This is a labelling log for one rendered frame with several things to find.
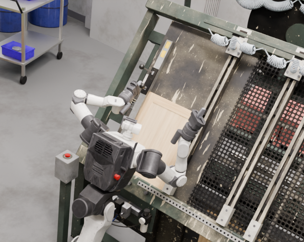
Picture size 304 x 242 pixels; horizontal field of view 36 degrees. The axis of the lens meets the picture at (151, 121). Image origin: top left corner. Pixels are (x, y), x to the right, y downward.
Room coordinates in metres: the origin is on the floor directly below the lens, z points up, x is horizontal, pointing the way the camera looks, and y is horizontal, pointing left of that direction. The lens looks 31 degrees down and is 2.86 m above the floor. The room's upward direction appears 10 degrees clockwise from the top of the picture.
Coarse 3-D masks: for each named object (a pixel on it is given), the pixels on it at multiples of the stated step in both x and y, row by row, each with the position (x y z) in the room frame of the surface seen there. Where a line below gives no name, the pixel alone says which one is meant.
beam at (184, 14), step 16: (160, 0) 3.25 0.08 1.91; (176, 16) 3.13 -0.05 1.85; (192, 16) 3.09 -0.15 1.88; (208, 16) 3.05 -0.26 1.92; (208, 32) 3.04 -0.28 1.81; (224, 32) 2.94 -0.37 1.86; (256, 32) 2.87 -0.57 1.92; (256, 48) 2.82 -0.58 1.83; (272, 48) 2.77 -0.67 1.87; (288, 48) 2.74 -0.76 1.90
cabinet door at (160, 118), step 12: (156, 96) 2.87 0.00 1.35; (144, 108) 2.84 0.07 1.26; (156, 108) 2.81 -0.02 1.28; (168, 108) 2.79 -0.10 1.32; (180, 108) 2.76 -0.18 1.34; (144, 120) 2.78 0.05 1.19; (156, 120) 2.76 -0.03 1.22; (168, 120) 2.73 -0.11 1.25; (180, 120) 2.71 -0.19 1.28; (144, 132) 2.72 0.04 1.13; (156, 132) 2.70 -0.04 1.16; (168, 132) 2.68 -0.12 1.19; (144, 144) 2.67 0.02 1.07; (156, 144) 2.64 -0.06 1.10; (168, 144) 2.62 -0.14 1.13; (168, 156) 2.57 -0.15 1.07; (156, 180) 2.47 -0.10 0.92
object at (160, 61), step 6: (162, 48) 3.07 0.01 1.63; (168, 48) 3.05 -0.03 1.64; (168, 54) 3.05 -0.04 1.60; (162, 60) 3.01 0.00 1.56; (156, 66) 2.99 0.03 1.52; (162, 66) 3.01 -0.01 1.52; (156, 78) 2.96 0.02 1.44; (150, 90) 2.92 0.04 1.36; (144, 96) 2.87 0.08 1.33; (138, 102) 2.86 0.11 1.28; (138, 108) 2.83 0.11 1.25; (132, 114) 2.81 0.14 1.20
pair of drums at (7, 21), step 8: (56, 0) 7.21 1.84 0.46; (64, 0) 7.34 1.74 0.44; (0, 8) 6.64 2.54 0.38; (40, 8) 7.14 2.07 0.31; (48, 8) 7.15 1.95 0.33; (56, 8) 7.20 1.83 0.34; (64, 8) 7.35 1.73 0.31; (0, 16) 6.64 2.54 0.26; (8, 16) 6.67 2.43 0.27; (16, 16) 6.74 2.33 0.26; (32, 16) 7.19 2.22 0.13; (40, 16) 7.14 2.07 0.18; (48, 16) 7.15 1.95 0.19; (56, 16) 7.21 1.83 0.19; (64, 16) 7.36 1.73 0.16; (0, 24) 6.64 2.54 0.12; (8, 24) 6.67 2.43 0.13; (16, 24) 6.74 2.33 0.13; (40, 24) 7.14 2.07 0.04; (48, 24) 7.15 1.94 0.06; (56, 24) 7.22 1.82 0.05; (64, 24) 7.38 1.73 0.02; (8, 32) 6.68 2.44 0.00
